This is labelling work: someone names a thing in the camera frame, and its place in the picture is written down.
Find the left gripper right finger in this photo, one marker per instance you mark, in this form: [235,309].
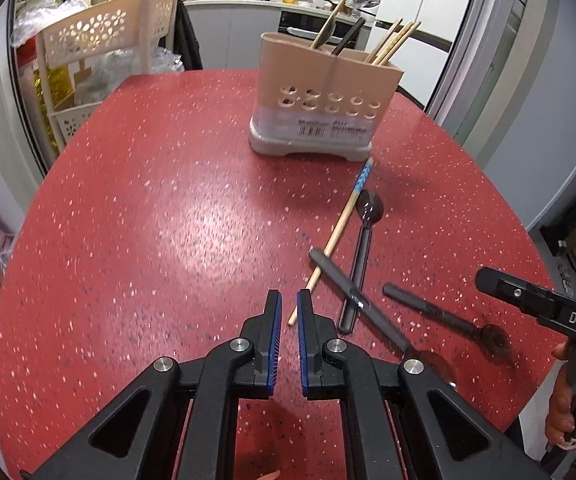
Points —
[310,348]

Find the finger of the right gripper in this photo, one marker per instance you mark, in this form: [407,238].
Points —
[552,310]

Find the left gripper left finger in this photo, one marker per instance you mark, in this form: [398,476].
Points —
[268,343]

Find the dark spoon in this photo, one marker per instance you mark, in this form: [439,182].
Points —
[491,338]
[370,209]

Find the blue-patterned bamboo chopstick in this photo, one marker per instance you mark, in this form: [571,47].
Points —
[339,228]

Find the dark spoon crossing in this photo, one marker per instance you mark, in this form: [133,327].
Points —
[378,320]

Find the beige plastic utensil holder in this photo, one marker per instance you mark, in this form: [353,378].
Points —
[311,101]

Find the bamboo chopstick in holder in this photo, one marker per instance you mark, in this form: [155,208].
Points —
[384,48]
[396,43]
[392,29]

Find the black utensil in holder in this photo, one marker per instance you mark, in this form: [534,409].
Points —
[349,36]

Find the built-in black oven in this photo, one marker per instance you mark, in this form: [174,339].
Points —
[307,26]

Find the beige perforated storage rack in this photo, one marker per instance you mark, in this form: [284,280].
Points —
[81,39]

